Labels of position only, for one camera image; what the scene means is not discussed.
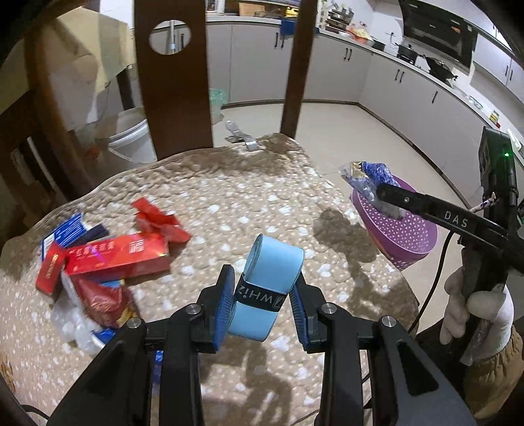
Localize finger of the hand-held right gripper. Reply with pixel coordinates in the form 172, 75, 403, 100
376, 182, 524, 275

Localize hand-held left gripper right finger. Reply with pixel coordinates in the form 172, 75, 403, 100
289, 275, 477, 426

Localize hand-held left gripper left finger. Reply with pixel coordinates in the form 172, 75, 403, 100
49, 264, 236, 426

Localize purple plastic basket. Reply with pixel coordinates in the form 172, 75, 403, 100
350, 174, 439, 271

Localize light blue grip tape roll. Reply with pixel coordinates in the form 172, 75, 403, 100
227, 234, 304, 342

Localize blue silver foil wrapper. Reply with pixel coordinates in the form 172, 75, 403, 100
339, 161, 406, 218

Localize red foil wrapper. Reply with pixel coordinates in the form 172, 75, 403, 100
130, 197, 193, 244

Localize long red carton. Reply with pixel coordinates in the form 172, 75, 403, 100
65, 233, 172, 276

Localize clear plastic bag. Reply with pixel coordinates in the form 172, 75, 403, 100
50, 272, 107, 357

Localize person's right forearm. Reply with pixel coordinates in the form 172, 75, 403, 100
467, 323, 524, 419

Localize person's right hand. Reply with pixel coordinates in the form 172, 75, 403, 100
440, 268, 514, 349

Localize black wok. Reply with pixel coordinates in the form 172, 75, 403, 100
423, 55, 458, 80

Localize dark red snack packet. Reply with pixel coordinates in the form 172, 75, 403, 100
73, 279, 140, 328

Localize beige spotted tablecloth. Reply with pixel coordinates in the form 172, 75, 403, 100
0, 133, 420, 426

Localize black cooking pot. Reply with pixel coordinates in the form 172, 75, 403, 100
395, 42, 420, 62

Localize black range hood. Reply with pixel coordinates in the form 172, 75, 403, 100
398, 0, 479, 68

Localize dark blue box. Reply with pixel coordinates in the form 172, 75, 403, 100
78, 223, 110, 246

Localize grey kitchen base cabinets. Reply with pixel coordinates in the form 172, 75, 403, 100
205, 18, 524, 205

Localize blue white labelled box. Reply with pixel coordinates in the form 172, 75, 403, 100
41, 212, 86, 261

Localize clear plastic bottle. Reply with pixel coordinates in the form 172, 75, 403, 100
225, 120, 259, 151

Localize small red carton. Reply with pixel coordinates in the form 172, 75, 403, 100
35, 242, 68, 296

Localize plate of food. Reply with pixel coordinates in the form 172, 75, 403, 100
346, 22, 375, 42

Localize white plastic bucket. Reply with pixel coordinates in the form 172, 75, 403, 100
93, 107, 158, 165

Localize green waste bin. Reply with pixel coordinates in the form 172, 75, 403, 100
209, 88, 228, 124

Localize metal dish rack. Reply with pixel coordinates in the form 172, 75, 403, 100
325, 4, 355, 32

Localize brown wooden chair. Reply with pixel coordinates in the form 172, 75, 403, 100
0, 0, 320, 246

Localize large cardboard box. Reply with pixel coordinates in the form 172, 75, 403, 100
0, 8, 138, 132

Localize black cable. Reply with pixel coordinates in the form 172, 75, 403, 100
409, 229, 455, 337

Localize grey kitchen wall cabinets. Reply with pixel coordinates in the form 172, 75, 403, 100
471, 16, 524, 91

